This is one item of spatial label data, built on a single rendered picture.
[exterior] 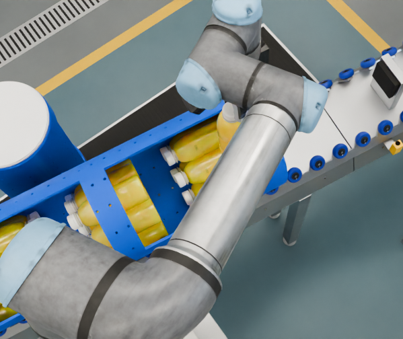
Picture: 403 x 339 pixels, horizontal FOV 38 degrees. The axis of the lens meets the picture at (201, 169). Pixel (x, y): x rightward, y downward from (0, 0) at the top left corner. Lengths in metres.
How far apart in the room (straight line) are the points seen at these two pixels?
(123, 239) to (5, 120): 0.57
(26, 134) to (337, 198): 1.47
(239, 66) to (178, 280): 0.35
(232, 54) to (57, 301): 0.44
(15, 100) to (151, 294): 1.22
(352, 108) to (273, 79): 0.97
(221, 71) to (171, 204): 0.83
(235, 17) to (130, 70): 2.12
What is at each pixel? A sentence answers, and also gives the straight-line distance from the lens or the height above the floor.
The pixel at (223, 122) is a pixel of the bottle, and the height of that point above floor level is 1.41.
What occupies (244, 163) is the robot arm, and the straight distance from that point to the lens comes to 0.76.
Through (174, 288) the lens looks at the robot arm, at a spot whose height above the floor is 1.86.
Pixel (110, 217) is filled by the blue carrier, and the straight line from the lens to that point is 1.39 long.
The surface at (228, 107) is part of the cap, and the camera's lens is 1.21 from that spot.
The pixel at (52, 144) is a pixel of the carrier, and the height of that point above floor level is 0.97.
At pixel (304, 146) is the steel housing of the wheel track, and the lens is 1.74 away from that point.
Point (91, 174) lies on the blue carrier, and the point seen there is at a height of 1.22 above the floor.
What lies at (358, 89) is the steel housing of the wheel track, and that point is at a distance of 1.85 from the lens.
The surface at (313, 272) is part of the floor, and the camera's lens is 2.58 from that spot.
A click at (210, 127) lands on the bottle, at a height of 1.14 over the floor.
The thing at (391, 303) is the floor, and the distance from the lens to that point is 2.61.
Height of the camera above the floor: 2.51
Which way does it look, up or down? 68 degrees down
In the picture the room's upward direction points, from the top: 11 degrees counter-clockwise
